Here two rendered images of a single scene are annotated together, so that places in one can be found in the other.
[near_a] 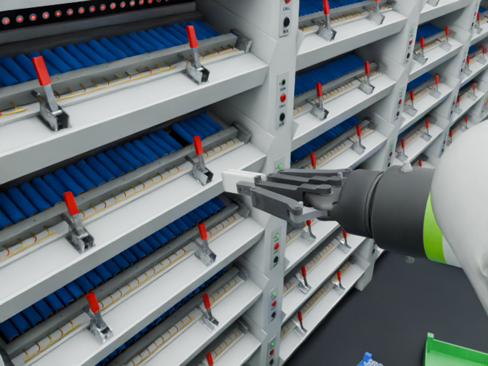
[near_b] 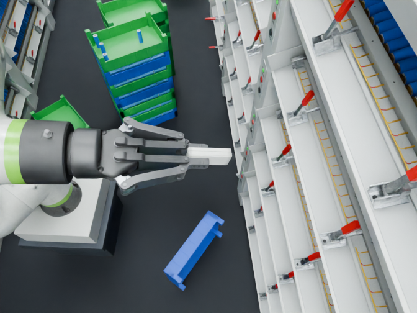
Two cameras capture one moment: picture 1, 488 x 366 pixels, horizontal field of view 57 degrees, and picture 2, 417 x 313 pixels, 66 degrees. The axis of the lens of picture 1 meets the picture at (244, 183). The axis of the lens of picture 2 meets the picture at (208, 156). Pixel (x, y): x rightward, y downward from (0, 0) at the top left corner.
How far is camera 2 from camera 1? 0.76 m
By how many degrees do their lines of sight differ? 83
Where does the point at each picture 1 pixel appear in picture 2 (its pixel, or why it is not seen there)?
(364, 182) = (81, 130)
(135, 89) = (367, 115)
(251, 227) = not seen: outside the picture
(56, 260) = (288, 104)
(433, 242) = not seen: hidden behind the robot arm
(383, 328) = not seen: outside the picture
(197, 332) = (283, 264)
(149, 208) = (310, 174)
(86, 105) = (345, 70)
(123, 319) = (281, 177)
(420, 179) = (35, 125)
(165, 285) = (293, 217)
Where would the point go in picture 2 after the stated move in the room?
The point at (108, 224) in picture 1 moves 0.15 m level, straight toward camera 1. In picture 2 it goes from (305, 139) to (239, 115)
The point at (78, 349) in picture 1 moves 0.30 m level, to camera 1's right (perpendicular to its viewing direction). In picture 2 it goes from (275, 148) to (198, 222)
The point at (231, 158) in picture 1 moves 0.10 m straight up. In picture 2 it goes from (355, 299) to (385, 290)
